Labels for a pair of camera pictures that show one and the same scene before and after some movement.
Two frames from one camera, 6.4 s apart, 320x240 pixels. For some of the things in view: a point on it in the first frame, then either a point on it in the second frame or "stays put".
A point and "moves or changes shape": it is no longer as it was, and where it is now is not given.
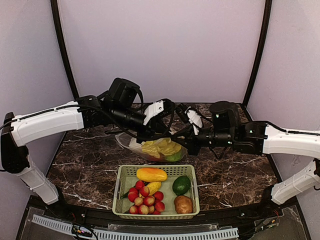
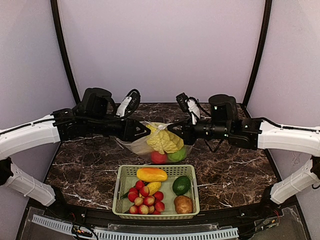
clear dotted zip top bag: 163,150 stays put
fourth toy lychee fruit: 133,209 stays put
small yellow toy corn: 153,187 stays put
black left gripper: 155,125 -> 127,129
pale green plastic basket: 126,178 stays put
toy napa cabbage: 161,147 moves or changes shape
